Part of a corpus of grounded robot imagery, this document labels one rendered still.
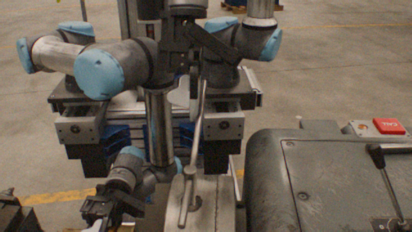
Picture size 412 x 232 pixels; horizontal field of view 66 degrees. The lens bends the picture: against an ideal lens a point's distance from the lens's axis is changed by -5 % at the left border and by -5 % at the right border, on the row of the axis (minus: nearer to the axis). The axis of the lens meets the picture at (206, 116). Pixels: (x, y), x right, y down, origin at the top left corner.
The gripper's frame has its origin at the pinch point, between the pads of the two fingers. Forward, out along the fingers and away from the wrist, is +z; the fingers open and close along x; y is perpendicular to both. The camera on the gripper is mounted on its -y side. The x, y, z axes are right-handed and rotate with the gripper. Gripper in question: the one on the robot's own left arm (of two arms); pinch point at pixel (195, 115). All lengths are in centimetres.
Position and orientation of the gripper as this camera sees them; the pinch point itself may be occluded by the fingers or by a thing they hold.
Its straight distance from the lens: 65.6
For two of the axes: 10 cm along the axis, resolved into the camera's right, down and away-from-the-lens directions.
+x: -0.5, 1.8, -9.8
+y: -10.0, -0.5, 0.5
